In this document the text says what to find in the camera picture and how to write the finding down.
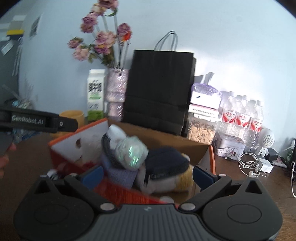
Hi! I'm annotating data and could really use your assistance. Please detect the iridescent bundle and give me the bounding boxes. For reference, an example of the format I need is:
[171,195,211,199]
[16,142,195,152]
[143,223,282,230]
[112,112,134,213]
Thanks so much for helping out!
[115,136,149,171]

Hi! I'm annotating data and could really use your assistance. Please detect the person left hand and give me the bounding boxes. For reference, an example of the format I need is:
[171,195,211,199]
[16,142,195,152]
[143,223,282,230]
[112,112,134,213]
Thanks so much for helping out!
[0,143,16,179]

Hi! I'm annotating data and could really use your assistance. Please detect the white yellow plush toy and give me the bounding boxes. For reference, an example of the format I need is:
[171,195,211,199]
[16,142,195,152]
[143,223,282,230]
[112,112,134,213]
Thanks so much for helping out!
[135,153,193,194]

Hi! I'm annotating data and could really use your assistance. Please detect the orange cardboard box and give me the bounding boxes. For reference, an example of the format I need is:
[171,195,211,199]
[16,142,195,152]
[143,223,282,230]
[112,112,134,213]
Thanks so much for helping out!
[48,118,216,205]

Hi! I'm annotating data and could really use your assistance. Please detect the lavender knitted cloth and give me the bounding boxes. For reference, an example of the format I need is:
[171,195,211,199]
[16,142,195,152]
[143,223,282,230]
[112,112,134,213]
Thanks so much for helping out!
[100,154,138,189]

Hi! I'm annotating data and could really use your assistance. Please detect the white decorated tin box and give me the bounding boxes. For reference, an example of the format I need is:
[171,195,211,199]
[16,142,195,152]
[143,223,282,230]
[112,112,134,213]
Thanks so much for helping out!
[213,133,245,160]

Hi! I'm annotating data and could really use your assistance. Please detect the dark navy zip pouch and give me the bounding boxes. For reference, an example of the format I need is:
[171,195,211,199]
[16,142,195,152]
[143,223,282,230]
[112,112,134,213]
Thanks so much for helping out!
[144,147,190,184]

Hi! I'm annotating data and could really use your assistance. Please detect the clear jar of seeds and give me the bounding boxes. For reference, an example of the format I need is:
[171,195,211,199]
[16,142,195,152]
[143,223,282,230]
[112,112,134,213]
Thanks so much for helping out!
[187,113,217,145]

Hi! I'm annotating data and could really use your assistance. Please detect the white round jar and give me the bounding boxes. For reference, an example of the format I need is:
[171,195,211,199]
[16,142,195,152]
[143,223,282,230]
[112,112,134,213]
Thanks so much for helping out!
[106,124,126,142]

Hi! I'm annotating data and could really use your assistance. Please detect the white power adapter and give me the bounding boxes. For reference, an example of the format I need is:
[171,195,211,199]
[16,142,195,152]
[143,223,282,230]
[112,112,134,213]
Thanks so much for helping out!
[258,158,273,173]

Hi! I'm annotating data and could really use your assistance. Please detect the yellow ceramic mug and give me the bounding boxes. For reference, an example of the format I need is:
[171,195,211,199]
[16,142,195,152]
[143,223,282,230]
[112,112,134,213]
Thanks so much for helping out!
[50,110,85,138]

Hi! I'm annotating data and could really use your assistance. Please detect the black power adapter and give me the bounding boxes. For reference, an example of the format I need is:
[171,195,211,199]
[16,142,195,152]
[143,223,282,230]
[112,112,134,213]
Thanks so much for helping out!
[267,148,278,161]

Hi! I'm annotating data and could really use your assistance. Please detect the white flat box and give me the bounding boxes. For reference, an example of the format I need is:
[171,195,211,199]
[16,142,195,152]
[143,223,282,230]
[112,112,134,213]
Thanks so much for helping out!
[188,104,219,118]

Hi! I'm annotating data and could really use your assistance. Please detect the white robot figurine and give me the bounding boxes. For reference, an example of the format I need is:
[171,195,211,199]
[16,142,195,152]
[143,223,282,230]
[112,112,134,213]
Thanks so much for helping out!
[254,128,275,158]

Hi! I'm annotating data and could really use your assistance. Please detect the pack of water bottles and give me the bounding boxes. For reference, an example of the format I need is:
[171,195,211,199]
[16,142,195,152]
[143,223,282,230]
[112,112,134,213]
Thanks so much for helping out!
[216,91,263,152]

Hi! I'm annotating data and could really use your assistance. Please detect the dark green bottle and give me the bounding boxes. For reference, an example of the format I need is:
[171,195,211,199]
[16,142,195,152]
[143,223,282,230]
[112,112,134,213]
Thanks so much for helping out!
[285,138,295,166]

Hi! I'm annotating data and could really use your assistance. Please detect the purple tissue pack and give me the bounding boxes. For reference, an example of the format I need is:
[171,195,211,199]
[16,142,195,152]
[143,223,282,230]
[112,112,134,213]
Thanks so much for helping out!
[190,83,223,109]

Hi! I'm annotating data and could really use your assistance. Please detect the white green milk carton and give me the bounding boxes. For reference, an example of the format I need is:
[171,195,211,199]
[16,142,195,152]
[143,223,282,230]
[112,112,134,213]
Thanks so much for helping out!
[87,69,105,121]

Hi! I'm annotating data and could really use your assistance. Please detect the black paper bag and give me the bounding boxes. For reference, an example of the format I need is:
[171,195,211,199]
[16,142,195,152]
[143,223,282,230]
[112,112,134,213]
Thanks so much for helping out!
[122,31,196,136]

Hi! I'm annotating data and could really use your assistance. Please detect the purple wrapped vase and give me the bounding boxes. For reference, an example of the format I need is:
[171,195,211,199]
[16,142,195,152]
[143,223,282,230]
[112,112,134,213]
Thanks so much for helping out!
[105,68,128,121]

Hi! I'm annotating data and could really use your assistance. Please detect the dried pink rose bouquet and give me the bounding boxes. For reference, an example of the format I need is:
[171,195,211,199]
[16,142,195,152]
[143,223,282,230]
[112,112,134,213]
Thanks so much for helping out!
[67,1,132,69]

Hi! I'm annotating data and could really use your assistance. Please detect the white wired earphones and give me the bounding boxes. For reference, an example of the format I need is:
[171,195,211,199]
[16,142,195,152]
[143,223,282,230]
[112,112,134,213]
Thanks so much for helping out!
[238,153,267,178]

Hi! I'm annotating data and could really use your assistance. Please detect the black coiled cable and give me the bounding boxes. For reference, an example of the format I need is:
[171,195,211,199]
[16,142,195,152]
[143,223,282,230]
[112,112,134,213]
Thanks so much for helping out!
[100,133,125,170]

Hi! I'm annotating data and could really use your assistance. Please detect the white charging cable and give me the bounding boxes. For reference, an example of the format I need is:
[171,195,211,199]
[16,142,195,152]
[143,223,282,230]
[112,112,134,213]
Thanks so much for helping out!
[289,161,296,198]

